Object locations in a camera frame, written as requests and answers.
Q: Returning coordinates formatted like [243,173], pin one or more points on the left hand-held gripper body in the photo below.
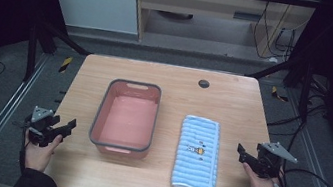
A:
[39,124]

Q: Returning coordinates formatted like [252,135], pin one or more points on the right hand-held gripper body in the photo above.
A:
[270,160]

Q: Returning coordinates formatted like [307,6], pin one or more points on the person's right hand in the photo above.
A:
[260,183]

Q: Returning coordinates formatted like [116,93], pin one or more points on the person's left hand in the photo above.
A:
[38,156]

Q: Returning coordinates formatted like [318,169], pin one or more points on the blue striped towel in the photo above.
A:
[196,165]

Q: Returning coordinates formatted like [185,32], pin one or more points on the yellow black tape marker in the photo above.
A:
[278,94]
[65,64]

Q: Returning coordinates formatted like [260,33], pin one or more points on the pink basin with grey rim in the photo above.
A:
[127,123]

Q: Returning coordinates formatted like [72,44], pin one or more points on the black metal stand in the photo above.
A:
[32,52]
[304,95]

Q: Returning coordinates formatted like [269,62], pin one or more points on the light wooden desk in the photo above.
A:
[202,4]

